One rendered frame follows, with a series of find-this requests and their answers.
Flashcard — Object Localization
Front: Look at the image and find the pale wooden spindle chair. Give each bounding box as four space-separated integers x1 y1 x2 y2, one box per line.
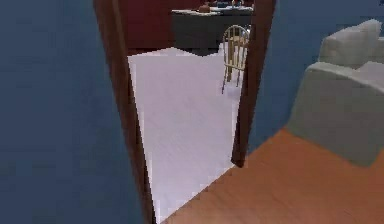
221 24 251 95

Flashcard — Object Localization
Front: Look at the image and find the dark grey counter cabinet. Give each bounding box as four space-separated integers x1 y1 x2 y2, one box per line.
171 6 255 56

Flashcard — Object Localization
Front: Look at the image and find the pale grey sofa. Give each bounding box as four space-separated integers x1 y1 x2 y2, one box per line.
287 18 384 168

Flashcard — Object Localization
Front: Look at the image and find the brown wooden door frame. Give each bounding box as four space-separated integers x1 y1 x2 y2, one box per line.
92 0 277 224

